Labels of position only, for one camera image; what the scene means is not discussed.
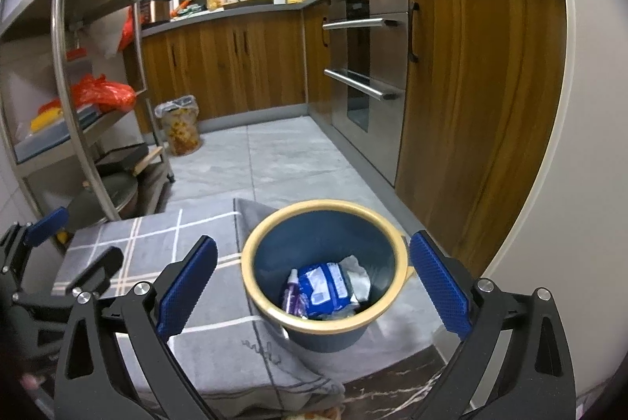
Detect yellow packet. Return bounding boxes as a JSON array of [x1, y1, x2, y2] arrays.
[[30, 103, 67, 131]]

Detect black pan wooden handle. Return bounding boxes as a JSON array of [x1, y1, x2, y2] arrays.
[[94, 144, 165, 178]]

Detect red plastic bag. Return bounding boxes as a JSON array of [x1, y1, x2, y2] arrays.
[[69, 74, 137, 113], [119, 5, 135, 52]]

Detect clear plastic bag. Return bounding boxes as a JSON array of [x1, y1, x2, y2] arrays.
[[338, 254, 372, 303]]

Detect stainless built-in oven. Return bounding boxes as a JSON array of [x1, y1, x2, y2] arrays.
[[321, 0, 410, 188]]

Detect wooden kitchen cabinets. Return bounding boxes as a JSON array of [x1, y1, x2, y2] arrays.
[[122, 0, 570, 278]]

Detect metal shelf rack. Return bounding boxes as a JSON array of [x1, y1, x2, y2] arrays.
[[0, 0, 175, 225]]

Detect blue bin yellow rim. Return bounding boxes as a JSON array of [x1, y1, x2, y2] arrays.
[[240, 199, 417, 352]]

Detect grey blue tray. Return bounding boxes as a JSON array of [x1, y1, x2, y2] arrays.
[[15, 106, 106, 163]]

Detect clear container red lid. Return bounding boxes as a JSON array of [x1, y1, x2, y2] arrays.
[[66, 48, 96, 82]]

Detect waste basket with plastic liner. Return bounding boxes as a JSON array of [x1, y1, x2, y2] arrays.
[[154, 95, 203, 157]]

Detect steel electric cooker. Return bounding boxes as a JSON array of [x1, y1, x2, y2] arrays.
[[139, 0, 173, 27]]

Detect blue white packet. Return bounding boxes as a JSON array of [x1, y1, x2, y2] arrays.
[[297, 262, 363, 310]]

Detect grey checked mat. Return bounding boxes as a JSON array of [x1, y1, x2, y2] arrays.
[[51, 198, 442, 406]]

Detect purple bottle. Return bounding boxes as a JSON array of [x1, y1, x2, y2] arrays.
[[281, 269, 310, 317]]

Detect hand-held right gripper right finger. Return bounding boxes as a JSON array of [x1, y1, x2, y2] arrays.
[[409, 230, 576, 420]]

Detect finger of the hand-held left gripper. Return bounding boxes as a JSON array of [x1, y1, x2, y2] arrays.
[[12, 246, 124, 308], [0, 205, 70, 289]]

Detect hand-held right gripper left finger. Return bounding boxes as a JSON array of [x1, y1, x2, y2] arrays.
[[53, 234, 219, 420]]

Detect metal wok lid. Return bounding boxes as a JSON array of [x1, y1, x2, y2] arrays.
[[66, 172, 139, 225]]

